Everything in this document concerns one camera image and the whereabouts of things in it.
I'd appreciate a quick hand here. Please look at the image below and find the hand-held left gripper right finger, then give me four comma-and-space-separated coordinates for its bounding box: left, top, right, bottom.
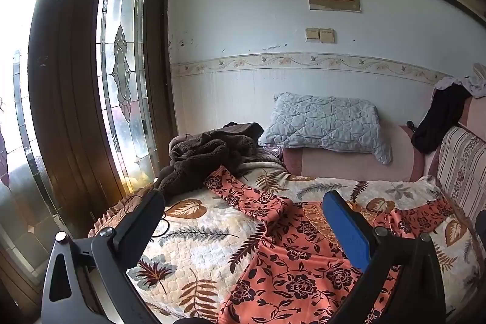
322, 189, 447, 324

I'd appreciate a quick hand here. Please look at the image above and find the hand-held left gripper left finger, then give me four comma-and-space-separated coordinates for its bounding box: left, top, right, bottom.
41, 189, 166, 324

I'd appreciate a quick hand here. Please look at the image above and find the orange floral garment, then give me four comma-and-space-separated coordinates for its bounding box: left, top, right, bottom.
204, 165, 466, 324

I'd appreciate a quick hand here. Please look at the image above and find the leaf print fleece blanket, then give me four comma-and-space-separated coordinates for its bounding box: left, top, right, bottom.
88, 161, 479, 324

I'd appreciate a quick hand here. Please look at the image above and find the pink striped sofa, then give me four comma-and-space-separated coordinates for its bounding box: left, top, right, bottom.
281, 96, 486, 245

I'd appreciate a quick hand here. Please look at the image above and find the brown fleece garment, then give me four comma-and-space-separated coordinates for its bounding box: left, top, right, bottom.
154, 122, 283, 201

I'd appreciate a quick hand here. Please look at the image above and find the purple patterned cloth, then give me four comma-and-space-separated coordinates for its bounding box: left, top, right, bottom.
262, 145, 285, 162

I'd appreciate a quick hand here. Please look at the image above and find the grey quilted pillow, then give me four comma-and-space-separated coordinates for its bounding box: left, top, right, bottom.
258, 92, 393, 165

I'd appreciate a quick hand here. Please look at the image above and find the glass panelled door leaf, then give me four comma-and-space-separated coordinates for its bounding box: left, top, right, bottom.
0, 43, 73, 283

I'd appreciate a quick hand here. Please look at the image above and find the black garment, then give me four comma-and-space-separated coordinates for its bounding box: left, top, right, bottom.
411, 83, 471, 154

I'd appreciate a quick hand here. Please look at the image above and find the wooden stained glass door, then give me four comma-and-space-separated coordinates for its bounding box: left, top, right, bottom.
26, 0, 179, 234

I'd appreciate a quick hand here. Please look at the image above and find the white cloth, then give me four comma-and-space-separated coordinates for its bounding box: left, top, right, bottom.
435, 62, 486, 99

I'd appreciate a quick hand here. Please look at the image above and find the black charger with cable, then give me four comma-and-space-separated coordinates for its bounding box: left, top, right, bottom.
127, 193, 172, 238

